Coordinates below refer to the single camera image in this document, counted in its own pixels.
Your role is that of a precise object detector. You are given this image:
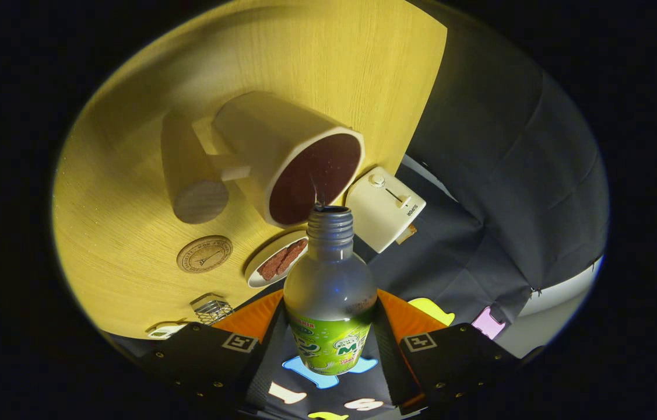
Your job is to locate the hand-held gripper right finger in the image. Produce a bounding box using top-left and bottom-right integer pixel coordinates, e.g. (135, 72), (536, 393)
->
(372, 289), (524, 412)

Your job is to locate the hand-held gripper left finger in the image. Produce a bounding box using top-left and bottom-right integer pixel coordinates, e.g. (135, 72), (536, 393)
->
(136, 289), (289, 412)

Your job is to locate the silver bottle with green label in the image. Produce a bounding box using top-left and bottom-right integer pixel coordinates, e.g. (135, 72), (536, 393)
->
(283, 205), (378, 376)

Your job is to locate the round cork coaster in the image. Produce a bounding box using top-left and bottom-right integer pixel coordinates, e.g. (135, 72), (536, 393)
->
(177, 235), (234, 274)

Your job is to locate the cream cup with wooden handle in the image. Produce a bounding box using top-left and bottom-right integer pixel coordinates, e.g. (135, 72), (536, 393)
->
(160, 90), (365, 229)

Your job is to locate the white round plate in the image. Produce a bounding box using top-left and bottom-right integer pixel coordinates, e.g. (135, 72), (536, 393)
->
(245, 230), (310, 289)

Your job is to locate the white divided dish of beans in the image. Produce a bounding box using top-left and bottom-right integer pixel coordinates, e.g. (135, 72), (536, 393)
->
(146, 322), (188, 340)

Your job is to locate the brown food slice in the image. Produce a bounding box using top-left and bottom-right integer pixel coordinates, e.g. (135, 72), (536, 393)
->
(276, 238), (308, 275)
(257, 248), (289, 281)

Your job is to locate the wooden table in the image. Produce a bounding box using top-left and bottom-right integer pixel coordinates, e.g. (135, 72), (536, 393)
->
(53, 0), (448, 340)

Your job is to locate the cream toaster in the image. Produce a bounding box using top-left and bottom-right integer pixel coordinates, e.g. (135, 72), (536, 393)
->
(345, 166), (427, 254)

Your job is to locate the metal wire basket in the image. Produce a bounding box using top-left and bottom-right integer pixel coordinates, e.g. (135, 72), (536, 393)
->
(190, 293), (234, 326)

